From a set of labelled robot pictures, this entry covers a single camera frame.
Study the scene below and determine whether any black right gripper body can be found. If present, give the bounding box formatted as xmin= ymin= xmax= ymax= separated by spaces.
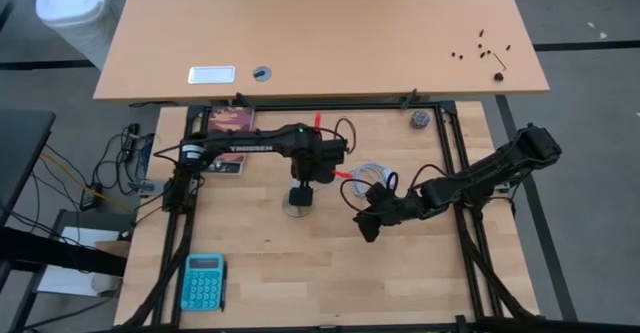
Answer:
xmin=364 ymin=182 xmax=409 ymax=224

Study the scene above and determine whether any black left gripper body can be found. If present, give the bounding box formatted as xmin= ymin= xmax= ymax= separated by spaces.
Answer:
xmin=292 ymin=158 xmax=335 ymax=187

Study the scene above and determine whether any purple white patterned ball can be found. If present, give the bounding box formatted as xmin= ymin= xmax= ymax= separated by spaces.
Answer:
xmin=409 ymin=110 xmax=431 ymax=130

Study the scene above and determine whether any landscape picture book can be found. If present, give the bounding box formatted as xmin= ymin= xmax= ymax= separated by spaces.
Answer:
xmin=203 ymin=105 xmax=256 ymax=176

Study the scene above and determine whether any black desk clamp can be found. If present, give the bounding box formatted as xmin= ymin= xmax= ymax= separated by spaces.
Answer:
xmin=233 ymin=91 xmax=257 ymax=110
xmin=399 ymin=88 xmax=419 ymax=111

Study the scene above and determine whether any beige wooden desk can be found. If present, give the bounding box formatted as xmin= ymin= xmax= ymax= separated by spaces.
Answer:
xmin=93 ymin=0 xmax=551 ymax=103

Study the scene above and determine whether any black pen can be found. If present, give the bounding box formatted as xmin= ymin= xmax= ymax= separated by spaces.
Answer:
xmin=219 ymin=261 xmax=228 ymax=313

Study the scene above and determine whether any teal desk calculator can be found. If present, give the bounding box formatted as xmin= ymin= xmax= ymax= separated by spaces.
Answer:
xmin=179 ymin=253 xmax=226 ymax=313

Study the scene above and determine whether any black power strip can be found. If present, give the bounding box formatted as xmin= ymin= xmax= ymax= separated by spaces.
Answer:
xmin=124 ymin=122 xmax=142 ymax=162

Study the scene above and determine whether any black power adapter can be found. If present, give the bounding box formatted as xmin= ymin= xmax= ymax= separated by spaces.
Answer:
xmin=79 ymin=182 xmax=104 ymax=212

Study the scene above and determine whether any white paper sheet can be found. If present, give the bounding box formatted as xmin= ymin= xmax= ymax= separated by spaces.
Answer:
xmin=37 ymin=225 xmax=124 ymax=297

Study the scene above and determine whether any black support beam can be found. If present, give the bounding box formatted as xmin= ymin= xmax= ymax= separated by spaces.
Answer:
xmin=0 ymin=226 xmax=127 ymax=278

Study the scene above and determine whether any black side table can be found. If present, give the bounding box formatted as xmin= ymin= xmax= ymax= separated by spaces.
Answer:
xmin=0 ymin=108 xmax=56 ymax=227

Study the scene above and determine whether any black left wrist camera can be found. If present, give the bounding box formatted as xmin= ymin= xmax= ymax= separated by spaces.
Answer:
xmin=288 ymin=182 xmax=315 ymax=208

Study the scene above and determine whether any white lamp power cord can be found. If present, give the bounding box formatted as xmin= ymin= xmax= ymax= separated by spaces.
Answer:
xmin=313 ymin=161 xmax=400 ymax=200

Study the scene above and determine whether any black aluminium table frame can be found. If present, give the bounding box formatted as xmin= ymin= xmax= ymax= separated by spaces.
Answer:
xmin=99 ymin=100 xmax=640 ymax=333

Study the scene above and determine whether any grey metal bracket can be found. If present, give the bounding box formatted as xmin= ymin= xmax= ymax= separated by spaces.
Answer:
xmin=128 ymin=179 xmax=169 ymax=198

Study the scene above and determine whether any yellow floor cable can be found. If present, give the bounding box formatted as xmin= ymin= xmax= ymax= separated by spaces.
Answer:
xmin=40 ymin=151 xmax=136 ymax=215

